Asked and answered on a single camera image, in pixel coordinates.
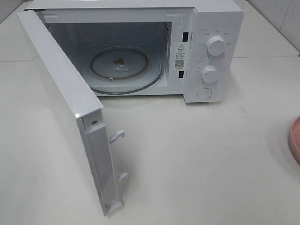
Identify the round white door-release button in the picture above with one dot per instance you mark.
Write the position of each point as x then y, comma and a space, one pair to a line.
204, 93

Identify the white microwave door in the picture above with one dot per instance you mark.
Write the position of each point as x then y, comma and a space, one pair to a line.
78, 110

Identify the white microwave knob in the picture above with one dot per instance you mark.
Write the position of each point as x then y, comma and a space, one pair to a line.
215, 45
210, 74

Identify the pink round plate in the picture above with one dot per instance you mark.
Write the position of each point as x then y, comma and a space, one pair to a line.
294, 139

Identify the glass microwave turntable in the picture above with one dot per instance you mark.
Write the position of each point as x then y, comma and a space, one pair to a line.
123, 70

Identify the white warning label sticker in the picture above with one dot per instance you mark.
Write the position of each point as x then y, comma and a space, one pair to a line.
180, 55

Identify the white microwave oven body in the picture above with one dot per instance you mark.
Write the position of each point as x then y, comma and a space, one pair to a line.
83, 28

